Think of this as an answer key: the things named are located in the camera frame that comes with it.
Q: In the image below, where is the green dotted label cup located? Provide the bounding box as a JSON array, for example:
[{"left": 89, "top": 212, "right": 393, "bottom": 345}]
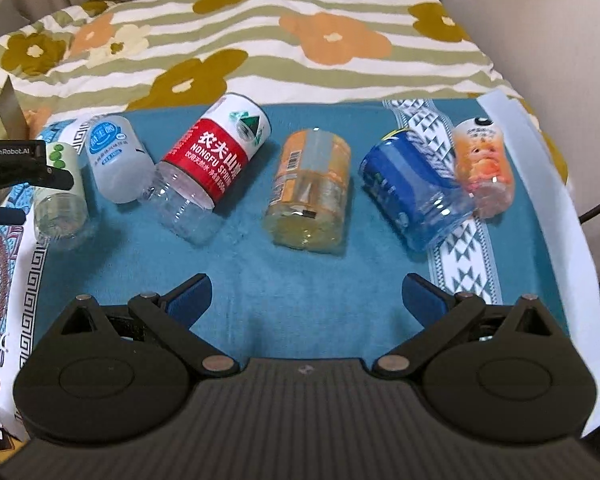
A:
[{"left": 33, "top": 142, "right": 90, "bottom": 250}]

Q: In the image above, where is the frosted white blue-label cup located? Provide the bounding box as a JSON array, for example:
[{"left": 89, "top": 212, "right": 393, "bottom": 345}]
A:
[{"left": 86, "top": 116, "right": 155, "bottom": 205}]

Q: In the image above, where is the red Nongfu label cup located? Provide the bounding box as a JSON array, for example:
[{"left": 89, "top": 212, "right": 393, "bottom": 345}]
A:
[{"left": 142, "top": 92, "right": 272, "bottom": 246}]

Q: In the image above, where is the blue label clear cup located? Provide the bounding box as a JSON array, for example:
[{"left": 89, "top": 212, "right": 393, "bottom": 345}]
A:
[{"left": 358, "top": 128, "right": 476, "bottom": 252}]

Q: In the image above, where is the orange cartoon label cup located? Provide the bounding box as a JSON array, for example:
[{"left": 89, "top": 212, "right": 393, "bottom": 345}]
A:
[{"left": 452, "top": 117, "right": 515, "bottom": 219}]

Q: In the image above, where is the orange label yellow cup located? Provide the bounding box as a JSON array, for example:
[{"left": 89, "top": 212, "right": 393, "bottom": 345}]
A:
[{"left": 263, "top": 128, "right": 351, "bottom": 252}]

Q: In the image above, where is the teal patterned cloth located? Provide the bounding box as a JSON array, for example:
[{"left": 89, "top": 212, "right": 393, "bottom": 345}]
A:
[{"left": 0, "top": 92, "right": 600, "bottom": 428}]

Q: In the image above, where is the floral striped blanket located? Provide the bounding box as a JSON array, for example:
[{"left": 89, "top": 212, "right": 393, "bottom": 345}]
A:
[{"left": 0, "top": 0, "right": 571, "bottom": 187}]

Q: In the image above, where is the black cable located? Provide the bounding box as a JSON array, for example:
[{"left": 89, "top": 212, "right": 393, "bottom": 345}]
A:
[{"left": 578, "top": 193, "right": 600, "bottom": 226}]

